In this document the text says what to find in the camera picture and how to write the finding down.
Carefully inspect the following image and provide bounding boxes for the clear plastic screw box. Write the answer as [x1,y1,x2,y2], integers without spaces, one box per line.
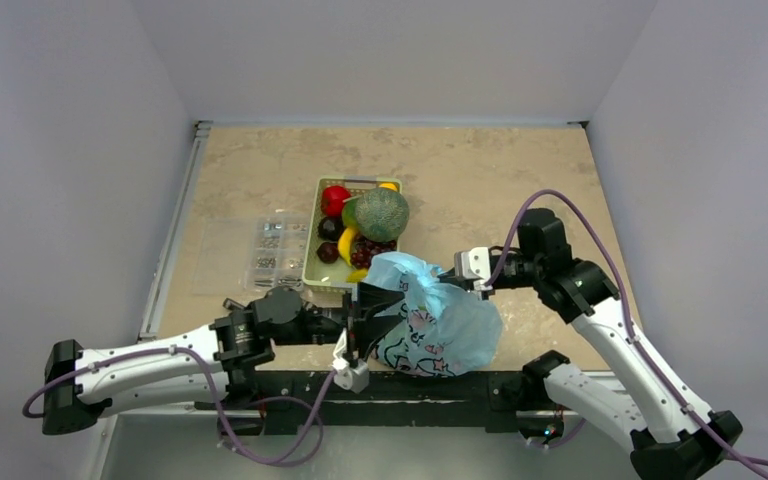
[192,212,310,297]

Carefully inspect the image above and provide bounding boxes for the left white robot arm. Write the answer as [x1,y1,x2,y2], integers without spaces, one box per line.
[32,283,405,436]

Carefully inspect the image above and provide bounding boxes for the dark fake plum lower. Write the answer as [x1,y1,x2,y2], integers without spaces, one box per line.
[316,241,341,264]

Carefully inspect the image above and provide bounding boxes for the green fake mango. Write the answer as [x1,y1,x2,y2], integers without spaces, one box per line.
[341,197,359,230]

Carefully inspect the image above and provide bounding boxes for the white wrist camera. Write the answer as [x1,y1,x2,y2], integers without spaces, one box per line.
[332,329,370,393]
[454,247,492,293]

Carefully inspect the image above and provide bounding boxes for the dark metal crank handle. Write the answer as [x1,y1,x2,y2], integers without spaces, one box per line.
[222,298,250,314]

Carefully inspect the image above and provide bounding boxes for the pale green plastic basket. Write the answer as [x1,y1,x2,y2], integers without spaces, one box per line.
[302,175,403,293]

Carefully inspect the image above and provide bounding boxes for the light blue plastic bag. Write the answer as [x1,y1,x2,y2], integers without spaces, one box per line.
[364,252,504,377]

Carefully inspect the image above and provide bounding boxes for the yellow fake starfruit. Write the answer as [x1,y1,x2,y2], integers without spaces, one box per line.
[346,268,369,284]

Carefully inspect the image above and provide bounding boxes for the yellow fake banana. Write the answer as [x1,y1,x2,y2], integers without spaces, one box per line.
[337,226,358,267]

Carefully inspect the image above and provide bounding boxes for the red fake apple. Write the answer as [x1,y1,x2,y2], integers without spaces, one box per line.
[320,185,352,217]

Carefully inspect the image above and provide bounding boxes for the dark red fake grapes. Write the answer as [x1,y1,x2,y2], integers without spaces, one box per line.
[349,236,397,270]

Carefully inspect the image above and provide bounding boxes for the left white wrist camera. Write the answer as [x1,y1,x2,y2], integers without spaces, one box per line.
[332,329,370,393]

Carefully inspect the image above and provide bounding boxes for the dark fake plum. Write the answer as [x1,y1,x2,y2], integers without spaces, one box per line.
[317,216,345,242]
[316,241,341,264]

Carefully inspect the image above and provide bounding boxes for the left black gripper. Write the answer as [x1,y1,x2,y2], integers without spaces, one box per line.
[271,284,403,360]

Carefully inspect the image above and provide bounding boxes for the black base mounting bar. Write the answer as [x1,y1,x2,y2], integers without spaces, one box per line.
[223,350,569,440]

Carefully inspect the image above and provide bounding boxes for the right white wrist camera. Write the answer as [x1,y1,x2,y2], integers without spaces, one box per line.
[454,247,492,293]

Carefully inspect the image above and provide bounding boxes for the green netted fake melon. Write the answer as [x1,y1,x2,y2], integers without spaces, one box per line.
[354,188,410,242]

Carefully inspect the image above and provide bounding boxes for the dark fake plum upper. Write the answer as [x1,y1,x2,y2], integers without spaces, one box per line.
[317,216,345,242]

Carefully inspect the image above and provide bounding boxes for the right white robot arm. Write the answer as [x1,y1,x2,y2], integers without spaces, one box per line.
[490,208,743,479]

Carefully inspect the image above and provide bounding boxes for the orange fake fruit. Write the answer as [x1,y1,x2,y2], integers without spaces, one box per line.
[378,182,399,193]

